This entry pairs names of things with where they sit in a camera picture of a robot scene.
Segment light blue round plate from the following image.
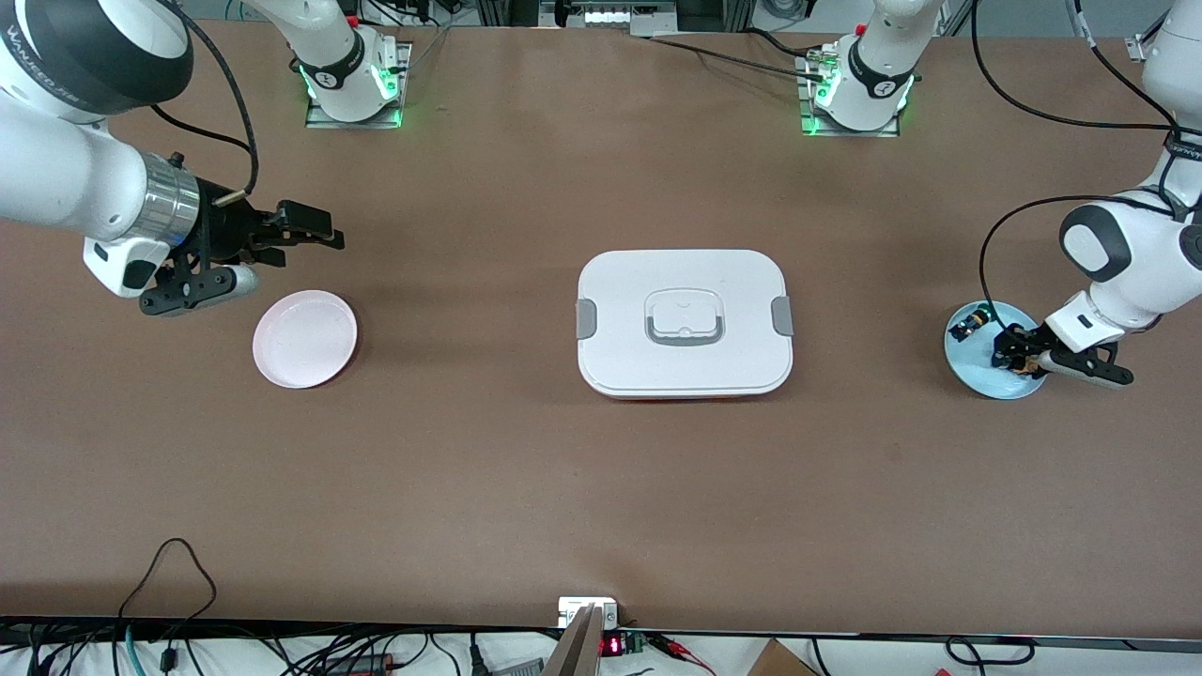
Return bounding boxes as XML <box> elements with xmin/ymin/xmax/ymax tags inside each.
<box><xmin>943</xmin><ymin>300</ymin><xmax>1051</xmax><ymax>401</ymax></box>

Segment pink round plate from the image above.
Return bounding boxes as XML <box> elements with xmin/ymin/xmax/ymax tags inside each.
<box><xmin>252</xmin><ymin>289</ymin><xmax>360</xmax><ymax>390</ymax></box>

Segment white lidded lunch box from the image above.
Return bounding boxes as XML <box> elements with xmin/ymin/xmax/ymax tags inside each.
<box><xmin>575</xmin><ymin>249</ymin><xmax>795</xmax><ymax>401</ymax></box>

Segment white power strip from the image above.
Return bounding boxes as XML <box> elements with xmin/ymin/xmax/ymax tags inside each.
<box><xmin>582</xmin><ymin>5</ymin><xmax>677</xmax><ymax>29</ymax></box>

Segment brown cardboard piece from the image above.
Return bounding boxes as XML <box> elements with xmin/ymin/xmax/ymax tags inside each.
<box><xmin>747</xmin><ymin>638</ymin><xmax>818</xmax><ymax>676</ymax></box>

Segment red clip leads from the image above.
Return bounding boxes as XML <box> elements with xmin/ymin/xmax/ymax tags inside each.
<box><xmin>648</xmin><ymin>634</ymin><xmax>717</xmax><ymax>676</ymax></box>

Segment small white box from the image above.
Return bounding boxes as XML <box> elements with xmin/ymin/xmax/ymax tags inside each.
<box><xmin>558</xmin><ymin>597</ymin><xmax>619</xmax><ymax>628</ymax></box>

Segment tan flat bar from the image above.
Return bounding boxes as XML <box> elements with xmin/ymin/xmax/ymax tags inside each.
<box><xmin>543</xmin><ymin>606</ymin><xmax>607</xmax><ymax>676</ymax></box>

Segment green push button switch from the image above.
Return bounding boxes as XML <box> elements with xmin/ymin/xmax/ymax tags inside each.
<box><xmin>948</xmin><ymin>302</ymin><xmax>996</xmax><ymax>343</ymax></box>

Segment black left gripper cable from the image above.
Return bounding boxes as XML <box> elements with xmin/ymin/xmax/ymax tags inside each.
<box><xmin>970</xmin><ymin>0</ymin><xmax>1182</xmax><ymax>331</ymax></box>

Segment black oval cable loop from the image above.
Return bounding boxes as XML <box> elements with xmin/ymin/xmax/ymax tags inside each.
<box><xmin>944</xmin><ymin>637</ymin><xmax>1036</xmax><ymax>666</ymax></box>

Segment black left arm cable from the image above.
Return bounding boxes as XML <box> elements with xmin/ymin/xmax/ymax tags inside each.
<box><xmin>1069</xmin><ymin>0</ymin><xmax>1180</xmax><ymax>128</ymax></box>

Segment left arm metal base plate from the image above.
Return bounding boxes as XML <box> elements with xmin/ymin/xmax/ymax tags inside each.
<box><xmin>796</xmin><ymin>42</ymin><xmax>902</xmax><ymax>139</ymax></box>

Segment black looped cable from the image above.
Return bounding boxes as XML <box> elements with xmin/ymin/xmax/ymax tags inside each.
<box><xmin>117</xmin><ymin>537</ymin><xmax>219</xmax><ymax>625</ymax></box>

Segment black cable to base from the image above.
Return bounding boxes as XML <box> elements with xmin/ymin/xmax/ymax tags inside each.
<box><xmin>648</xmin><ymin>36</ymin><xmax>829</xmax><ymax>82</ymax></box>

